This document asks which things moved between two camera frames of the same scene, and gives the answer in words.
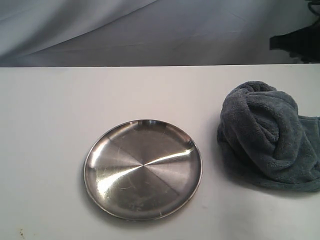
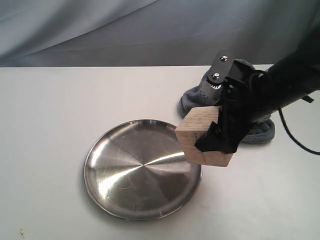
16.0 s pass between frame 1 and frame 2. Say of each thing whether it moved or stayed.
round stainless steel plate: stayed
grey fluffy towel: moved
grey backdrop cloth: stayed
